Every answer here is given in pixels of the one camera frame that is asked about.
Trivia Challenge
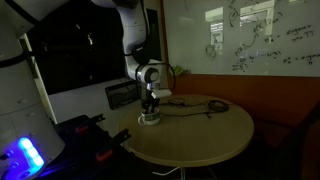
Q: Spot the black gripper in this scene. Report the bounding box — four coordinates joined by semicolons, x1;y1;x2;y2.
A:
141;87;160;116

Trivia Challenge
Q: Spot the white ceramic mug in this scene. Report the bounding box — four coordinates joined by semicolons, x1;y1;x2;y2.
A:
137;109;162;127

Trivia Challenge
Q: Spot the small green object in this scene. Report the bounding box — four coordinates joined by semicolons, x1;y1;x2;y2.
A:
172;64;186;76

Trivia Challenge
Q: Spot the black robot mounting cart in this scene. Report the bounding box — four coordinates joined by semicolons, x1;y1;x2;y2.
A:
33;114;134;180

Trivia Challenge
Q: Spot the dark window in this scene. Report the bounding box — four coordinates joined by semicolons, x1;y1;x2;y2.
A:
25;0;162;96

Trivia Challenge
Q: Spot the white whiteboard with writing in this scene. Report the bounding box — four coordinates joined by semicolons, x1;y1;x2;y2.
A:
162;0;320;78

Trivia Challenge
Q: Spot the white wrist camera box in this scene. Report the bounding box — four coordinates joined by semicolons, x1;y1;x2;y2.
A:
150;88;173;100

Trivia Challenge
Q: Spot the black clamp with red handle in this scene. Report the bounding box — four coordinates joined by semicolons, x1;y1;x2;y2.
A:
95;128;132;163
75;113;107;135

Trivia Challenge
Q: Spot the black cable bundle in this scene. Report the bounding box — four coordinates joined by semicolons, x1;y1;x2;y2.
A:
159;97;231;120

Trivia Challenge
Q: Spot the white floor cable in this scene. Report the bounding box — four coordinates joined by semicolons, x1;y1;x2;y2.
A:
152;166;181;177

